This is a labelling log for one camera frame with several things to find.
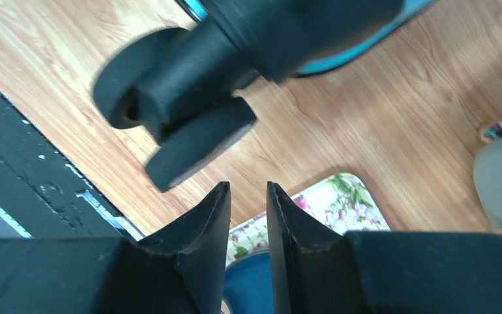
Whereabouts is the floral pattern tray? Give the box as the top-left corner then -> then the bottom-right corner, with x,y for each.
226,173 -> 390,266

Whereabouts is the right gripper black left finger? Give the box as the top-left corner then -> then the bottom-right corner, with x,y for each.
0,182 -> 231,313

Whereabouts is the dark blue plate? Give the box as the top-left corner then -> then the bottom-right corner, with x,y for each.
221,251 -> 274,314

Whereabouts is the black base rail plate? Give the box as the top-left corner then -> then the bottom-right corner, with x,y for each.
0,92 -> 143,240

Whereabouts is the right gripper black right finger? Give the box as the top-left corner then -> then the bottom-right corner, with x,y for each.
267,182 -> 502,313

